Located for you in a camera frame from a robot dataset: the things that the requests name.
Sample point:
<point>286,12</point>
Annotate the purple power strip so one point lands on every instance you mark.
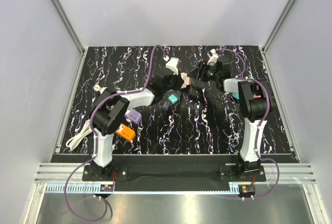
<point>133,116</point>

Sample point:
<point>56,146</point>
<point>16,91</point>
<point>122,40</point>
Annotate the orange power strip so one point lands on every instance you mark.
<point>126,132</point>

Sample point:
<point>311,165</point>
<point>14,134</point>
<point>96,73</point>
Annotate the white plug with cord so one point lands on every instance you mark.
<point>97,88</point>

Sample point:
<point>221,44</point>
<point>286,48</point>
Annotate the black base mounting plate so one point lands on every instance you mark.
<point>123,172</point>

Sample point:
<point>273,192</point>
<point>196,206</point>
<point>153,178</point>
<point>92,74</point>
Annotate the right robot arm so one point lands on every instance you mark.
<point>255,106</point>

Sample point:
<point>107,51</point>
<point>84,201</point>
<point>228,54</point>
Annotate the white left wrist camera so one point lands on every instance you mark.
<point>172,64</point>

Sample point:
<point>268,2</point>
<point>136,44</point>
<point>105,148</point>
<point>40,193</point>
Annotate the teal plug adapter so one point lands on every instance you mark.
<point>173,98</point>

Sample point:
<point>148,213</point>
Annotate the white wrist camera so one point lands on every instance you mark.
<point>213,56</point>
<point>172,64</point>

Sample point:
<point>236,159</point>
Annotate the teal triangular power strip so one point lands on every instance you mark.
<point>235,95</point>

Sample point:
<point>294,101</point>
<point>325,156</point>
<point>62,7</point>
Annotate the aluminium frame rail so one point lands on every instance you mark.
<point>68,26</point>

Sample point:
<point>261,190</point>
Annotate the dark purple plug adapter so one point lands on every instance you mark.
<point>166,106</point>

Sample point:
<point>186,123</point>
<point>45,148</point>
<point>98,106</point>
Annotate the white pink socket adapter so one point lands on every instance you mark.
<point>187,80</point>

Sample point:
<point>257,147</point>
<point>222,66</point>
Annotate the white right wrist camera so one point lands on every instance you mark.
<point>213,56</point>

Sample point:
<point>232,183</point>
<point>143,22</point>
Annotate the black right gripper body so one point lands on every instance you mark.
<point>208,73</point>

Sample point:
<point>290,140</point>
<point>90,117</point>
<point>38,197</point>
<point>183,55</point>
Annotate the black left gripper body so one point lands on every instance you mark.
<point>174,84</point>

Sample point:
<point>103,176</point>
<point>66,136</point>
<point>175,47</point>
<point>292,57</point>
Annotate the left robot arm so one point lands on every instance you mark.
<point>108,111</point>

